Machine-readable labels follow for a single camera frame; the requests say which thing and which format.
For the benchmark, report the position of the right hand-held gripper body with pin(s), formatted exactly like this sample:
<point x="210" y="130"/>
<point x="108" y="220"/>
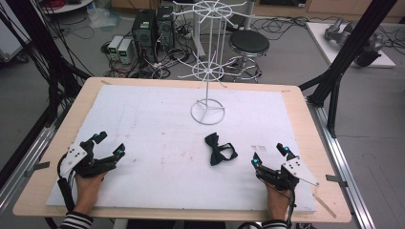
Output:
<point x="297" y="170"/>

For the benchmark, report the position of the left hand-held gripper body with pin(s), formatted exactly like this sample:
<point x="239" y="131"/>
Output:
<point x="95" y="167"/>

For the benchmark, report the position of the black bow tie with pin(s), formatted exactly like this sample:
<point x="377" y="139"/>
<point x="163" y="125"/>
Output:
<point x="218" y="149"/>

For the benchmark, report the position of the person's left hand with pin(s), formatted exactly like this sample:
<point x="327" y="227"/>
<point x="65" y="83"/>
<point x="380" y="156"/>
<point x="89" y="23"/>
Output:
<point x="86" y="192"/>

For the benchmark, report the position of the person's right hand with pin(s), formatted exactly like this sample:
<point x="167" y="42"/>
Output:
<point x="277" y="202"/>

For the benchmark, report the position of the beige tape strip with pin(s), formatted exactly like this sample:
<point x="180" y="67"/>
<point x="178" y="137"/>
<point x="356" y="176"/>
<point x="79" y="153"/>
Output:
<point x="324" y="205"/>

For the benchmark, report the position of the white foam mat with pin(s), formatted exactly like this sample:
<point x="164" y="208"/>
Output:
<point x="165" y="159"/>

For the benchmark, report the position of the white bench power supply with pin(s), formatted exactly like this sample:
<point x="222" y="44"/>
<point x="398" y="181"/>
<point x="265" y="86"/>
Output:
<point x="114" y="46"/>
<point x="124" y="51"/>

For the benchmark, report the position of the black round stool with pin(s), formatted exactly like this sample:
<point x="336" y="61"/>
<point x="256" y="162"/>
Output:
<point x="249" y="42"/>

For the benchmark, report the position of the black computer tower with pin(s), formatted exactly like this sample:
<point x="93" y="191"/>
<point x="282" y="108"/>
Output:
<point x="165" y="27"/>
<point x="144" y="31"/>

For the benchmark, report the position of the white floor platform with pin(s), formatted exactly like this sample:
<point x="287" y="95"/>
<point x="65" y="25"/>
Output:
<point x="321" y="41"/>

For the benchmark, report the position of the clear plastic bag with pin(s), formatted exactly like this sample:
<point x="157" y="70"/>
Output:
<point x="102" y="17"/>

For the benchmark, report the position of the white round table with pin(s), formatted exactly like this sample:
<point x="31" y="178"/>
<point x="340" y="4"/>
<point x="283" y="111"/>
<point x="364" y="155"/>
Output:
<point x="65" y="7"/>

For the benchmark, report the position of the grey metal bracket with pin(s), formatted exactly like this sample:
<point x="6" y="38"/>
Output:
<point x="336" y="180"/>
<point x="37" y="167"/>

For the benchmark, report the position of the aluminium rail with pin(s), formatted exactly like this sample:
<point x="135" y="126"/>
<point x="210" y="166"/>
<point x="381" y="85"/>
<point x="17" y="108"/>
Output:
<point x="347" y="178"/>
<point x="28" y="159"/>

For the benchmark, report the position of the black metal frame strut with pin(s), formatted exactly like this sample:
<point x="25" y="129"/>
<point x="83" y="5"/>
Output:
<point x="353" y="47"/>

